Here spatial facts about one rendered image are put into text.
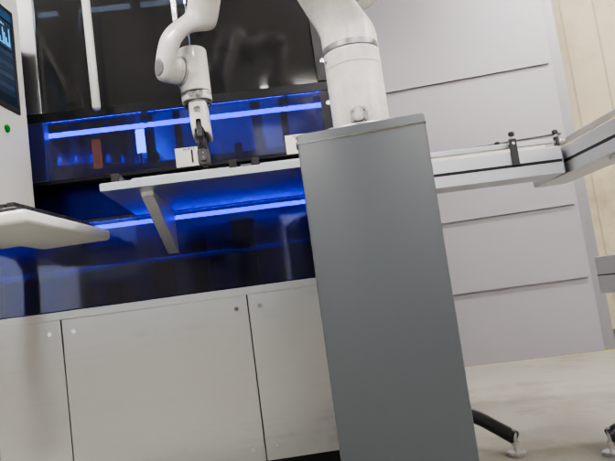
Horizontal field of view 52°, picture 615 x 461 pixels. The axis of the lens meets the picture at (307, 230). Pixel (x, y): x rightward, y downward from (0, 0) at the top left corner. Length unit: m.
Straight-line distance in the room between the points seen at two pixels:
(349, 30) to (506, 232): 2.89
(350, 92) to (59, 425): 1.29
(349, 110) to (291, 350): 0.86
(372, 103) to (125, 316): 1.03
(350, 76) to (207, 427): 1.12
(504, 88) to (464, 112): 0.29
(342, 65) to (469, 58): 3.02
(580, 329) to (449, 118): 1.52
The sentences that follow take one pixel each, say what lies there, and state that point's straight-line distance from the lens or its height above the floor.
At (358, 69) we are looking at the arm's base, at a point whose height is 0.99.
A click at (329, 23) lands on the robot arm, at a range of 1.39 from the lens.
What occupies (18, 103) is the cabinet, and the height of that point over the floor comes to 1.20.
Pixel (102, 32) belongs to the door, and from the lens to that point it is 2.18.
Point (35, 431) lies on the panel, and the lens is 2.07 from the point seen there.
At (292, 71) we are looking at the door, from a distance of 2.06.
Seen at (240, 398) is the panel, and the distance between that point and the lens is 1.94.
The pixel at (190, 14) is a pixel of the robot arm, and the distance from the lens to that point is 1.83.
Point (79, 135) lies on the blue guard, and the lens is 2.07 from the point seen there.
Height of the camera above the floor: 0.54
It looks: 6 degrees up
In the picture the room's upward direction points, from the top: 8 degrees counter-clockwise
